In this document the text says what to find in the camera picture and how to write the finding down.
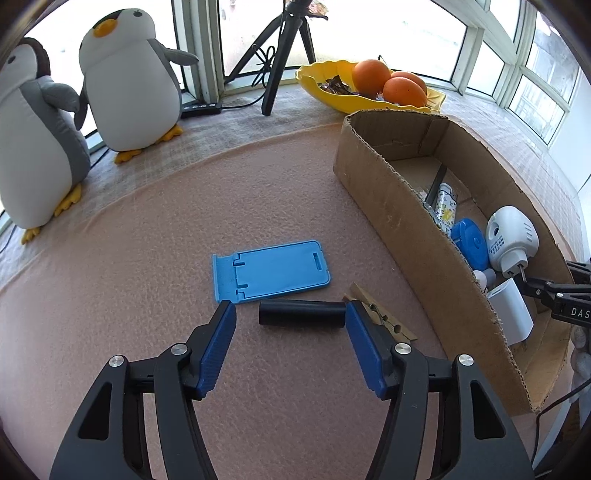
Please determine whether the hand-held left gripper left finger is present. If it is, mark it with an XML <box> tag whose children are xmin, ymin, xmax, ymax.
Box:
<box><xmin>48</xmin><ymin>300</ymin><xmax>238</xmax><ymax>480</ymax></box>

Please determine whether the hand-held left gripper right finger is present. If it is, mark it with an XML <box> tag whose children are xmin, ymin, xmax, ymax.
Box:
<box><xmin>345</xmin><ymin>301</ymin><xmax>536</xmax><ymax>480</ymax></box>

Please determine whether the white wall charger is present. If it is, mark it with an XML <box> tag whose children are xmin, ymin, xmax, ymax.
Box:
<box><xmin>487</xmin><ymin>278</ymin><xmax>535</xmax><ymax>346</ymax></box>

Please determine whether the black cylinder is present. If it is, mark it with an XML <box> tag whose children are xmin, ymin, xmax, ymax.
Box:
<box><xmin>257</xmin><ymin>300</ymin><xmax>347</xmax><ymax>332</ymax></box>

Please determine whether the white round plug-in device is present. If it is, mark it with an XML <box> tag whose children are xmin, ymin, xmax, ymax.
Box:
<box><xmin>485</xmin><ymin>205</ymin><xmax>539</xmax><ymax>278</ymax></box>

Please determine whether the blue round tape measure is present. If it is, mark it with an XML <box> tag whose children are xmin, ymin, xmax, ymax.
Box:
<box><xmin>450</xmin><ymin>218</ymin><xmax>491</xmax><ymax>271</ymax></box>

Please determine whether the cardboard box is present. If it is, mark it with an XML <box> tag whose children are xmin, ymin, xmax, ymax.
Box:
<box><xmin>333</xmin><ymin>109</ymin><xmax>575</xmax><ymax>414</ymax></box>

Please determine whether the patterned white tube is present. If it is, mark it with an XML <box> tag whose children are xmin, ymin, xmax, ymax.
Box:
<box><xmin>431</xmin><ymin>183</ymin><xmax>459</xmax><ymax>238</ymax></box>

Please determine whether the person's right hand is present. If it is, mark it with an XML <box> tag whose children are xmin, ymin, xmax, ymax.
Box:
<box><xmin>570</xmin><ymin>323</ymin><xmax>591</xmax><ymax>384</ymax></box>

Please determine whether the wooden clothespin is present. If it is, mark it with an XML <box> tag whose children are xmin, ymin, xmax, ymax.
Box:
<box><xmin>342</xmin><ymin>282</ymin><xmax>419</xmax><ymax>343</ymax></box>

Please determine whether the blue phone stand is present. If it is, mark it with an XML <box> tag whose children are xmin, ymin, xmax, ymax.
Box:
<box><xmin>212</xmin><ymin>240</ymin><xmax>332</xmax><ymax>304</ymax></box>

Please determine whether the pink felt mat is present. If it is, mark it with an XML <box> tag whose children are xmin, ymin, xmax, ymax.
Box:
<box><xmin>0</xmin><ymin>122</ymin><xmax>536</xmax><ymax>480</ymax></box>

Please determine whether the checked grey cloth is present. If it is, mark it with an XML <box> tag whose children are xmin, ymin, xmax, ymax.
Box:
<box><xmin>0</xmin><ymin>80</ymin><xmax>585</xmax><ymax>296</ymax></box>

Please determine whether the black power strip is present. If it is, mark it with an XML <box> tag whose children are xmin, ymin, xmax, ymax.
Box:
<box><xmin>180</xmin><ymin>100</ymin><xmax>223</xmax><ymax>119</ymax></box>

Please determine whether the orange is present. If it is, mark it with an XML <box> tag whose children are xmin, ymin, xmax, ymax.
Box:
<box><xmin>390</xmin><ymin>71</ymin><xmax>428</xmax><ymax>93</ymax></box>
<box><xmin>383</xmin><ymin>77</ymin><xmax>427</xmax><ymax>107</ymax></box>
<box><xmin>353</xmin><ymin>60</ymin><xmax>391</xmax><ymax>97</ymax></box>

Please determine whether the pile of wrapped candies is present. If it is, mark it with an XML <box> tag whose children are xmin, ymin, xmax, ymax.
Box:
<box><xmin>316</xmin><ymin>75</ymin><xmax>370</xmax><ymax>97</ymax></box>

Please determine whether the yellow fruit bowl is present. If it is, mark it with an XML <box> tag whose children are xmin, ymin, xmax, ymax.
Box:
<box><xmin>295</xmin><ymin>60</ymin><xmax>446</xmax><ymax>115</ymax></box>

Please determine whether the penguin plush with yellow beak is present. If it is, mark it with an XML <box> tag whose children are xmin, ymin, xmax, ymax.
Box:
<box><xmin>76</xmin><ymin>8</ymin><xmax>200</xmax><ymax>164</ymax></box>

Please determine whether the penguin plush with brown head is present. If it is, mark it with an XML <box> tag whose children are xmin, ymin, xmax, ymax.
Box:
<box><xmin>0</xmin><ymin>37</ymin><xmax>92</xmax><ymax>244</ymax></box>

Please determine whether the black tripod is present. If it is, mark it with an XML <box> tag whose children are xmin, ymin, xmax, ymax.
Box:
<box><xmin>224</xmin><ymin>0</ymin><xmax>324</xmax><ymax>116</ymax></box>

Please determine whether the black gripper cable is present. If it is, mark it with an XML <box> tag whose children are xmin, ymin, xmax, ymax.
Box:
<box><xmin>531</xmin><ymin>383</ymin><xmax>591</xmax><ymax>467</ymax></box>

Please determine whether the black tripod cable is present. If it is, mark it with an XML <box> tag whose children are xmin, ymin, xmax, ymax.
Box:
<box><xmin>222</xmin><ymin>44</ymin><xmax>278</xmax><ymax>112</ymax></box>

